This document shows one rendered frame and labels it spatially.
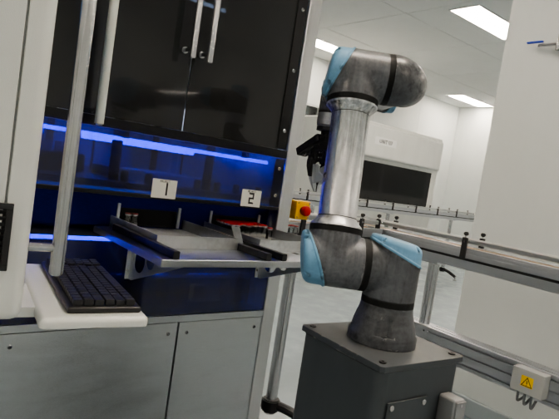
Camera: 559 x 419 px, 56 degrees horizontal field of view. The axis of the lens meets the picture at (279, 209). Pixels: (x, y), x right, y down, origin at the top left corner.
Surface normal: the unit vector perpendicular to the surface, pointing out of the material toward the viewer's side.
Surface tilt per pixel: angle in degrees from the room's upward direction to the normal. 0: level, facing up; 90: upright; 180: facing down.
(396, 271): 90
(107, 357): 90
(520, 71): 90
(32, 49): 90
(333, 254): 80
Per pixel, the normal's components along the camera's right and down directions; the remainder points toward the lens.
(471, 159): -0.77, -0.07
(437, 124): 0.62, 0.15
